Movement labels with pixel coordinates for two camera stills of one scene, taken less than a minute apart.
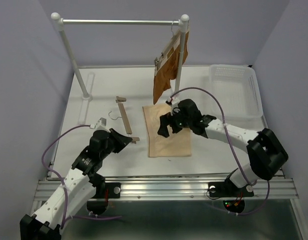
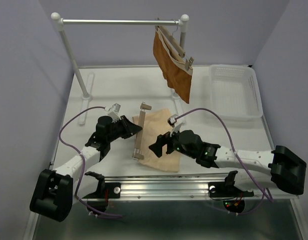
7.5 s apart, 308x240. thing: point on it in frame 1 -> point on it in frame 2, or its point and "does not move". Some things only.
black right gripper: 165,120 -> 162,140
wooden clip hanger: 120,100 -> 137,154
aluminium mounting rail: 152,187 does not move
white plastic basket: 236,87 does not move
